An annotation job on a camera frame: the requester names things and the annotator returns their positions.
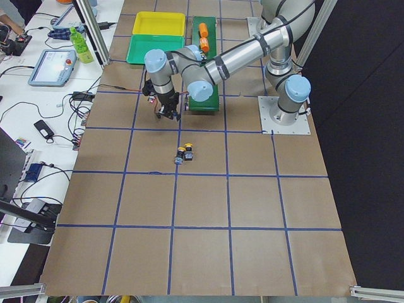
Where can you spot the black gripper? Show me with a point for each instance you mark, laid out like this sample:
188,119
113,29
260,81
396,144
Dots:
169,101

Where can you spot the orange cylinder with 4680 print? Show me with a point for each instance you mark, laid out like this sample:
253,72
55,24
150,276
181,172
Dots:
204,44

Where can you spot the plain orange cylinder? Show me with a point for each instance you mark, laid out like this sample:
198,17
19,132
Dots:
203,30

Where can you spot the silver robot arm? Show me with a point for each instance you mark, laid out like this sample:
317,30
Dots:
282,23

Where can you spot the small green controller board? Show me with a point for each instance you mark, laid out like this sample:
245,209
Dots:
152,100

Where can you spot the yellow plastic tray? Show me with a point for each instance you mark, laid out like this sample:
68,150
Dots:
159,23

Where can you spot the black power adapter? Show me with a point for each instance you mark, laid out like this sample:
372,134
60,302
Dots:
83,96

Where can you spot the green tea bottle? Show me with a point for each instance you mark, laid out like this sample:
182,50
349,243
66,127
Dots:
80,46

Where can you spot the near teach pendant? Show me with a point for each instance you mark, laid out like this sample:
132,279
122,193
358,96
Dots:
53,68

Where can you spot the teach pendant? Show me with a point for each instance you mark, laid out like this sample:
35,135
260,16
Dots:
68,19
53,68

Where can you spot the black phone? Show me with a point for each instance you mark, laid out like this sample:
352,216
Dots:
42,127

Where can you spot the far teach pendant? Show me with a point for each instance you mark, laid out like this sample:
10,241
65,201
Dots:
68,19

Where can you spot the blue usb hub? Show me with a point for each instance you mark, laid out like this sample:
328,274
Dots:
33,172

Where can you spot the black monitor stand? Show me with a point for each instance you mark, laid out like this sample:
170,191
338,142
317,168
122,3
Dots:
34,218

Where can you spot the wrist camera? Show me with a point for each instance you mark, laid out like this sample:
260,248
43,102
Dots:
148,88

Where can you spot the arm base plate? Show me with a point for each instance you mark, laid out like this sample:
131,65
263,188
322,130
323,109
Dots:
255,24
276,121

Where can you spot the aluminium frame post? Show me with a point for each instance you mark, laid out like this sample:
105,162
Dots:
87,18

